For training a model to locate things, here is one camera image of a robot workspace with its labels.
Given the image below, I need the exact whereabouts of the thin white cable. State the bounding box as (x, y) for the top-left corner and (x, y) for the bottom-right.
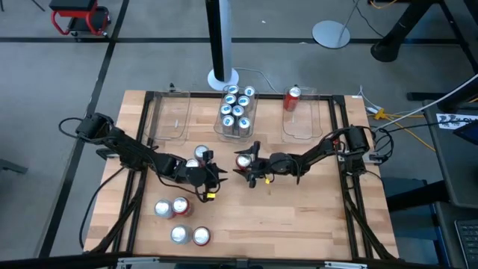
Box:
(233, 67), (278, 93)

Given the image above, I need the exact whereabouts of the grey round base plate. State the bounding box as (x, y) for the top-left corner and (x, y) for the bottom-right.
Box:
(311, 20), (351, 49)

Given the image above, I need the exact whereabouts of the black crossbar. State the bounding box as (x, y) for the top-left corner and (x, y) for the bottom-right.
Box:
(0, 252), (478, 269)

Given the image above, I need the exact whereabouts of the black desk leg frame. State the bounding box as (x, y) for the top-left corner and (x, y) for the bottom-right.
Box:
(370, 0), (478, 74)

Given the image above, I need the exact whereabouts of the white printed paper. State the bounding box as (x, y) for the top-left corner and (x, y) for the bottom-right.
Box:
(435, 113), (478, 131)

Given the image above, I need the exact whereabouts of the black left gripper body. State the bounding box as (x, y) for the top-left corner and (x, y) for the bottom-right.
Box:
(173, 149), (220, 191)

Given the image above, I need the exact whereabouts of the red black rolling stool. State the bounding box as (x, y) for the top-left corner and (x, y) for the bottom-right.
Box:
(49, 0), (111, 37)

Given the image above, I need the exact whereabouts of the black keyboard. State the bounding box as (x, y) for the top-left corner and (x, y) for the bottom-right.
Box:
(453, 219), (478, 269)

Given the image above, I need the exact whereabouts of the blue tablet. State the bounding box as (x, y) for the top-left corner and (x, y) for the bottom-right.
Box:
(452, 119), (478, 146)

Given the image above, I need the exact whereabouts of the black desk foot bar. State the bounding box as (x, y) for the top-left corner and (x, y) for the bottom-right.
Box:
(385, 180), (449, 213)

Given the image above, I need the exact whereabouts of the group of blue-top cans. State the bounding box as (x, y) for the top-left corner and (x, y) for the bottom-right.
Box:
(88, 90), (397, 262)

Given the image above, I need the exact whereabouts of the yellow cable with plug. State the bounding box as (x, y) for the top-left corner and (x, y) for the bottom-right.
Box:
(373, 107), (437, 152)

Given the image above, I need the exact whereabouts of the silver bracket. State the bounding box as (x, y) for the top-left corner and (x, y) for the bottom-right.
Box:
(116, 256), (161, 269)
(323, 261), (369, 269)

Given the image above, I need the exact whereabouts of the thick white cable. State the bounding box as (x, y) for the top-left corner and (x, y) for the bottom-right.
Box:
(371, 73), (478, 132)

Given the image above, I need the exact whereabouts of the clear plastic bin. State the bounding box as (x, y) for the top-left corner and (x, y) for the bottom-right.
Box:
(143, 89), (191, 146)
(280, 85), (324, 145)
(213, 84), (259, 145)

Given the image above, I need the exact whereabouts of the black floor cable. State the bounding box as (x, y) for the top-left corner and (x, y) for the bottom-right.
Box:
(78, 166), (128, 250)

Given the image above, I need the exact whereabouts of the black white tall pole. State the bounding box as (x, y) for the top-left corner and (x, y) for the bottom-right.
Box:
(205, 0), (233, 81)

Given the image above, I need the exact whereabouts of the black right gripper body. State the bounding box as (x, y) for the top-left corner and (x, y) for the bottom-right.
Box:
(248, 140), (285, 188)

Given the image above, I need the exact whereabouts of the dark grey furniture leg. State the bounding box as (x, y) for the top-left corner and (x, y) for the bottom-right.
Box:
(0, 158), (29, 176)

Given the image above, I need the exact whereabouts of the thin black cable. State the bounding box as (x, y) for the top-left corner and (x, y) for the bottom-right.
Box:
(352, 0), (385, 38)

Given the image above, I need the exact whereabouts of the dark grey desk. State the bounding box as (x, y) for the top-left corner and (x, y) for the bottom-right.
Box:
(423, 72), (478, 269)

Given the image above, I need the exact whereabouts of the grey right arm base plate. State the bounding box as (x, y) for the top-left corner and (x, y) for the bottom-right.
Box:
(364, 151), (386, 165)

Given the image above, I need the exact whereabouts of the silver pink raspberry soda can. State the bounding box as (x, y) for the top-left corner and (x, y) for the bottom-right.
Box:
(193, 144), (211, 165)

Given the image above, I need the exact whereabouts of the thin grey stand pole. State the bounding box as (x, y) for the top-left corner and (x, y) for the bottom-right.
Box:
(335, 0), (361, 38)

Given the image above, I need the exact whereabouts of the white round pole base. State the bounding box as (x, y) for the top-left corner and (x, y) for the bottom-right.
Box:
(207, 67), (240, 92)

